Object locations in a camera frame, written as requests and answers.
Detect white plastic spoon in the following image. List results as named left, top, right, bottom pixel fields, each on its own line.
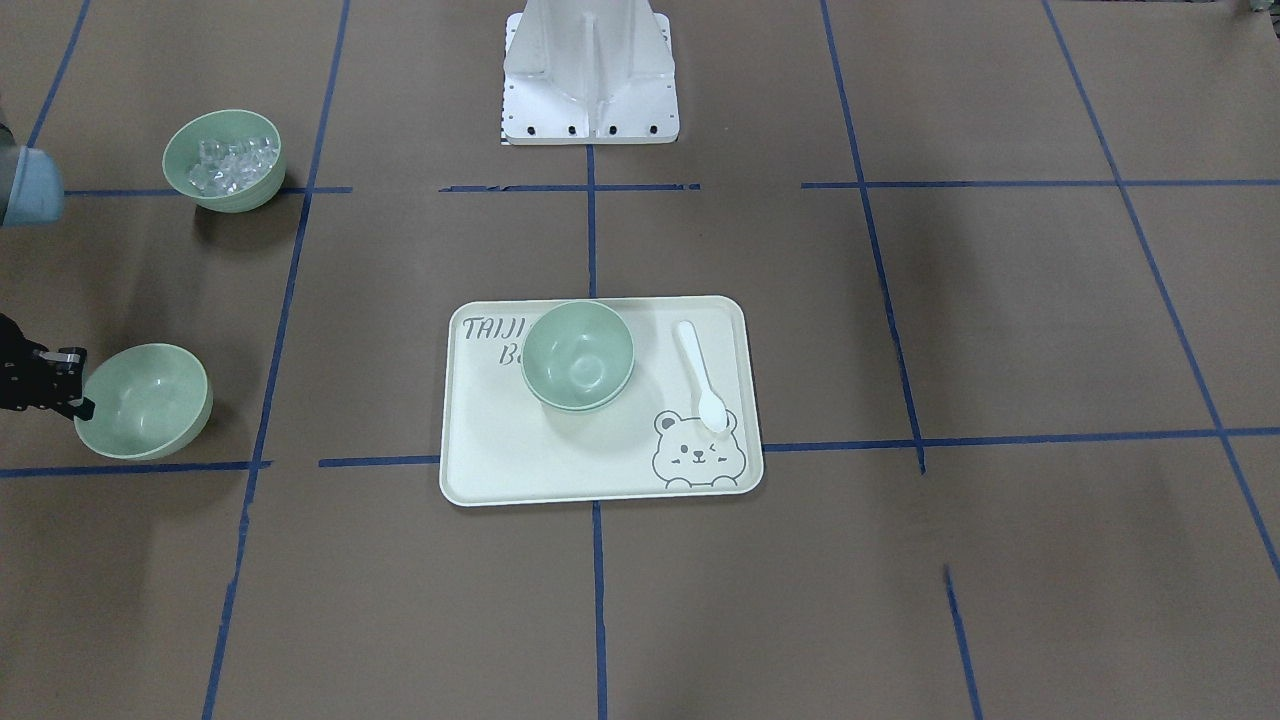
left=675, top=320, right=730, bottom=436

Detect ice cubes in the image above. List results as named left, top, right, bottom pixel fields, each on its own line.
left=186, top=136, right=280, bottom=197

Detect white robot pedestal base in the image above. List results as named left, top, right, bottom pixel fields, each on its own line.
left=500, top=1, right=681, bottom=146

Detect cream bear tray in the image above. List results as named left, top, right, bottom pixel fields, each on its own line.
left=440, top=295, right=764, bottom=506

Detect green bowl with ice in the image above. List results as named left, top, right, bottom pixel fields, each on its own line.
left=161, top=109, right=287, bottom=214

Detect green bowl front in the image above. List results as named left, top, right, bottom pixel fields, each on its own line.
left=74, top=343, right=214, bottom=461

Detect green bowl on tray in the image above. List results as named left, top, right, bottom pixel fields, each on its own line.
left=524, top=375, right=634, bottom=414

